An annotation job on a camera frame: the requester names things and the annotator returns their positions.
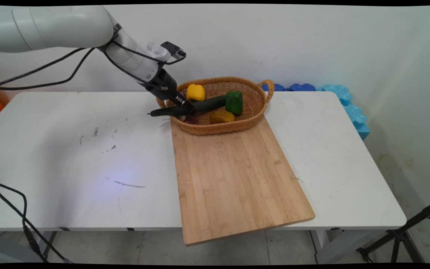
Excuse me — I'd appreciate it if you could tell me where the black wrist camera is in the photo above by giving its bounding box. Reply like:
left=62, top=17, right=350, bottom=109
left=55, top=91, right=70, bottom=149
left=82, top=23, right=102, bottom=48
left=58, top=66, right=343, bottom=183
left=161, top=41, right=183, bottom=59

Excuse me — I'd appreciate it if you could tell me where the black tripod stand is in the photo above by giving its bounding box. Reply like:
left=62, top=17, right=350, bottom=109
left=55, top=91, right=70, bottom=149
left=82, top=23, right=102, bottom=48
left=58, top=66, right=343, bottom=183
left=356, top=199, right=430, bottom=264

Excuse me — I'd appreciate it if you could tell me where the wooden cutting board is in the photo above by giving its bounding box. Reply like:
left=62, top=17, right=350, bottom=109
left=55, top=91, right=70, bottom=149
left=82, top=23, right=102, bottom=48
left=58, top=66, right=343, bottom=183
left=170, top=114, right=316, bottom=246

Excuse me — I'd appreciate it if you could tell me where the green bell pepper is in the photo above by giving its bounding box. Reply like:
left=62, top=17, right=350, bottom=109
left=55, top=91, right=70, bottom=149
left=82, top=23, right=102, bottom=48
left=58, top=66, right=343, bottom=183
left=225, top=91, right=244, bottom=116

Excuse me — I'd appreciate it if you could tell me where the woven wicker basket with handles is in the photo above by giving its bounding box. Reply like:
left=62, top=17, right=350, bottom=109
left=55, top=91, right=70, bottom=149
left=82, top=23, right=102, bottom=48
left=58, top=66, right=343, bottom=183
left=156, top=77, right=275, bottom=135

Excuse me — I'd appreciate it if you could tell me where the black cable with connector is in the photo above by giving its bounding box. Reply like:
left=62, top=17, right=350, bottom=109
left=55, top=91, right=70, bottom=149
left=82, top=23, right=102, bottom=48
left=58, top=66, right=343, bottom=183
left=0, top=179, right=74, bottom=264

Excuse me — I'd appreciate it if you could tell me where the dark blue foam mat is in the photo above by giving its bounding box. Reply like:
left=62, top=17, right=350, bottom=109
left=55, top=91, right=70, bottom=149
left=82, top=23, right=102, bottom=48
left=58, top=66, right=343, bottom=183
left=261, top=83, right=317, bottom=92

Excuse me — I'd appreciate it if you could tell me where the white table leg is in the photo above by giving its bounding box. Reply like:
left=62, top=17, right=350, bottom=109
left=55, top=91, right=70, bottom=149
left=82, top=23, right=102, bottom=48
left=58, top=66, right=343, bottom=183
left=309, top=229, right=369, bottom=264
left=40, top=231, right=58, bottom=263

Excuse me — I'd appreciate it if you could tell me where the yellow-brown potato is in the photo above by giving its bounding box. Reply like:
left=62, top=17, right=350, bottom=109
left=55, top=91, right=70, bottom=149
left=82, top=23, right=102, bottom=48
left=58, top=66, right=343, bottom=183
left=210, top=110, right=236, bottom=124

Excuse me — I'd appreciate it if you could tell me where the black strap on arm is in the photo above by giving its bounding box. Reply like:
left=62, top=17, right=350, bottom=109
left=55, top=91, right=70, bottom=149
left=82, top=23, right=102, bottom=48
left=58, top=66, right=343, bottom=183
left=99, top=23, right=123, bottom=52

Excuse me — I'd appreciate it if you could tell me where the yellow bell pepper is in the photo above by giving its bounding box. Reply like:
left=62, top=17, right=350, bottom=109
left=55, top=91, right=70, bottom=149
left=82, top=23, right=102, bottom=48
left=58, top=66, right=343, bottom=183
left=186, top=84, right=206, bottom=102

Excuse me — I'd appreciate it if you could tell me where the light blue foam mat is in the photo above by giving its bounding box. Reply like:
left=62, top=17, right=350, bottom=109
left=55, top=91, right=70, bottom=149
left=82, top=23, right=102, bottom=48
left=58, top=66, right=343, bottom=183
left=321, top=85, right=371, bottom=141

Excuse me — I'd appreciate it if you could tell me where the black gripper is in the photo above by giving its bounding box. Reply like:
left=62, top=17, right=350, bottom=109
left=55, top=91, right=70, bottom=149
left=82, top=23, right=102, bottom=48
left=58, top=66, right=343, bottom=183
left=140, top=69, right=197, bottom=117

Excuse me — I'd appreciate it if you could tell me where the long dark green cucumber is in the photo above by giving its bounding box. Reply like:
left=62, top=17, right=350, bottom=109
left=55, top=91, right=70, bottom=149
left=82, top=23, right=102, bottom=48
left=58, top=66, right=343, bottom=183
left=147, top=95, right=227, bottom=117

